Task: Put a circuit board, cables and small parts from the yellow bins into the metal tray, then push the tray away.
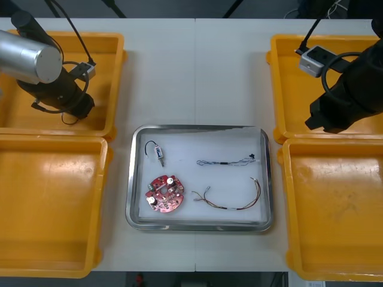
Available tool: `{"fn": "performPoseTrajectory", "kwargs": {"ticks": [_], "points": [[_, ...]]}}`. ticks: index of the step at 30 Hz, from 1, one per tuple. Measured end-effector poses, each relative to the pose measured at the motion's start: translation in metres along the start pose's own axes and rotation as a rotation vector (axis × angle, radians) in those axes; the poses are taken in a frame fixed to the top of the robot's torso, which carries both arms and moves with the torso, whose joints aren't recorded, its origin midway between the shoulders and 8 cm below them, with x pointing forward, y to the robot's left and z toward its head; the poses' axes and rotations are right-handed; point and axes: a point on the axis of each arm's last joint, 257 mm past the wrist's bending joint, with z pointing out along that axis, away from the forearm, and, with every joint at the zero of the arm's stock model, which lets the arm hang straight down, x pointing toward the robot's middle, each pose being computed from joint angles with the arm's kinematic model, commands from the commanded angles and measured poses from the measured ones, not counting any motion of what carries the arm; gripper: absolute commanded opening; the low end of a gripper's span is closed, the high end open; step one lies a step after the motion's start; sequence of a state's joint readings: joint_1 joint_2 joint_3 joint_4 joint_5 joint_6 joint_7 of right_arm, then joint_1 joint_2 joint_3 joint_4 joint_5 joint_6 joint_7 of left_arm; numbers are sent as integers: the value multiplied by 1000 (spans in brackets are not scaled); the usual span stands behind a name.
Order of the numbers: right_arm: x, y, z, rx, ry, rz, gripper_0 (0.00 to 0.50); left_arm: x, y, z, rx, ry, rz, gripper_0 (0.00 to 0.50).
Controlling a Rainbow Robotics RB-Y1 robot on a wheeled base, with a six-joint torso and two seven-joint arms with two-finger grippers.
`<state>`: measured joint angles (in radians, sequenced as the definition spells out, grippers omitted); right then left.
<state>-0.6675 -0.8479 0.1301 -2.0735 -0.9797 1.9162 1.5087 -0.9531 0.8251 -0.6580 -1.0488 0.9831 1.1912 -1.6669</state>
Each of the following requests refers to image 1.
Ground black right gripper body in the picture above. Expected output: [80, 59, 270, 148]
[309, 80, 361, 135]

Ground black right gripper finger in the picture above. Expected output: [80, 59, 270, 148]
[305, 115, 323, 130]
[323, 124, 344, 135]

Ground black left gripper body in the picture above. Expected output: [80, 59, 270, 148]
[69, 89, 96, 120]

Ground round red circuit board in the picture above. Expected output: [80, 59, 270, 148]
[145, 175, 186, 214]

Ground yellow-orange plastic bin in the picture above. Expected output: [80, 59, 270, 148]
[0, 134, 114, 279]
[266, 33, 383, 143]
[0, 29, 127, 142]
[277, 137, 383, 282]

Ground steel tray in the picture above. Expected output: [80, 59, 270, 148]
[125, 124, 273, 232]

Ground black stand leg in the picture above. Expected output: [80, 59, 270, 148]
[222, 0, 245, 19]
[101, 0, 127, 19]

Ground metal solenoid with black cable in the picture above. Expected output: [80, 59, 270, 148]
[144, 140, 166, 168]

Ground red-brown loose wire harness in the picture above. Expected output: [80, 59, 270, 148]
[191, 176, 262, 211]

